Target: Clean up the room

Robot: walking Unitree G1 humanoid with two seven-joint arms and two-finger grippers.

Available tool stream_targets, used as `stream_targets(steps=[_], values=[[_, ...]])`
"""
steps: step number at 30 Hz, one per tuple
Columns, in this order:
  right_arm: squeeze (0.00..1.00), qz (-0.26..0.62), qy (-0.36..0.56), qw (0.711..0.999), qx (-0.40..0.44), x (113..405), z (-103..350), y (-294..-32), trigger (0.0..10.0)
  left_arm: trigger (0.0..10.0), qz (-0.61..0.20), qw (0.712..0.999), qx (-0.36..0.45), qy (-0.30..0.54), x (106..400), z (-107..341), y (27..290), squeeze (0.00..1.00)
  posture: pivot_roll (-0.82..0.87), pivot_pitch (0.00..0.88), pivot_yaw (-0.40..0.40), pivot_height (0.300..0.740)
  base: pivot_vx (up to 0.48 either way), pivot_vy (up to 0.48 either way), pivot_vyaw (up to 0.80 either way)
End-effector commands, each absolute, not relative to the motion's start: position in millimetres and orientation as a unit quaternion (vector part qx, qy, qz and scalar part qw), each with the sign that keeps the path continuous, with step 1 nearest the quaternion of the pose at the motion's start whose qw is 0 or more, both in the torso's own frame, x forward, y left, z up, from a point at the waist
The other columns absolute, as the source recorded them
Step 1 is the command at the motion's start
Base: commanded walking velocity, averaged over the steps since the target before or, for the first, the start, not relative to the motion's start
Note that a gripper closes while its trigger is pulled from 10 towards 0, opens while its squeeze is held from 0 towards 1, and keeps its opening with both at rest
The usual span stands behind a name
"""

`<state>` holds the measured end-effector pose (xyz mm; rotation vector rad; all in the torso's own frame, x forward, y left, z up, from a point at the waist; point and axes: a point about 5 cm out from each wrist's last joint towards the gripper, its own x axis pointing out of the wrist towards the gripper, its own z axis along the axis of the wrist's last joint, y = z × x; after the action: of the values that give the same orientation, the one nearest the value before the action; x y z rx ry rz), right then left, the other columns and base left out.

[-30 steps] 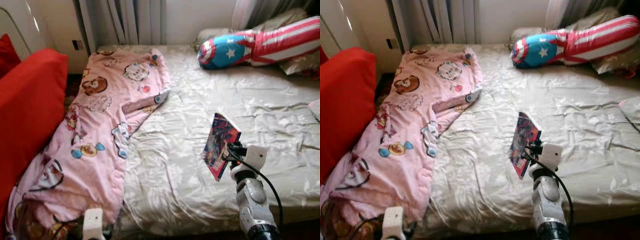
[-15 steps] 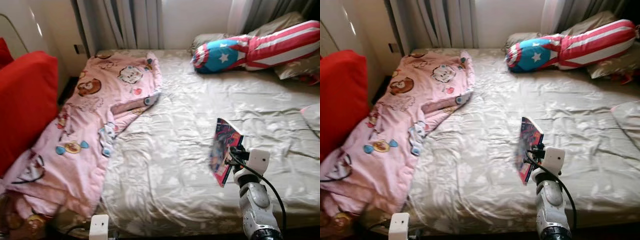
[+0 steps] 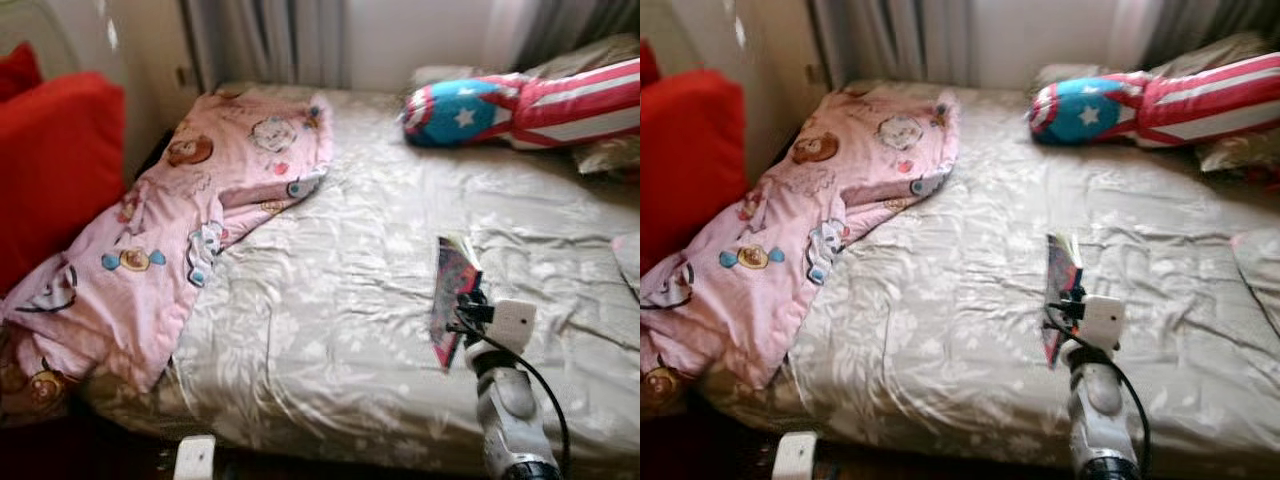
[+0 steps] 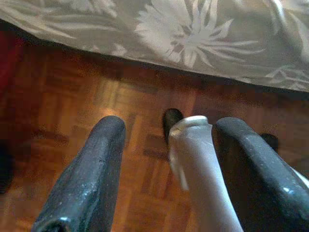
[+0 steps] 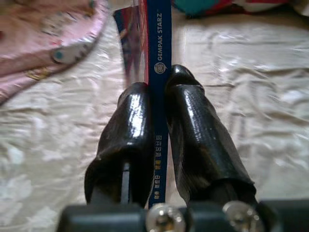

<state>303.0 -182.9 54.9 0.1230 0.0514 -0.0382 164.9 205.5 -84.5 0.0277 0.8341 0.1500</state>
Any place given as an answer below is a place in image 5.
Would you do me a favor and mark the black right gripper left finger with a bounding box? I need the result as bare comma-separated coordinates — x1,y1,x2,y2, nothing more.
84,81,155,208

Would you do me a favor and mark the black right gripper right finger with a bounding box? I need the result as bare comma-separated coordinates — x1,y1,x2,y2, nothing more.
165,64,257,203

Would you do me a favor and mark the colourful comic book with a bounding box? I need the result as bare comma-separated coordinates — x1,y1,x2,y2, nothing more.
112,0,173,210

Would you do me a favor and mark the grey floral bed sheet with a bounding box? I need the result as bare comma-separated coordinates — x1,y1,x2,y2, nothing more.
0,0,309,232

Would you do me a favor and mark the red blue star cushion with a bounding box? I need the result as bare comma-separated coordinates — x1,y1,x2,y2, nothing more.
172,0,290,17

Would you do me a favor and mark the pink cartoon blanket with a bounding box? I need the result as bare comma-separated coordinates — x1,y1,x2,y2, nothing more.
0,0,110,105

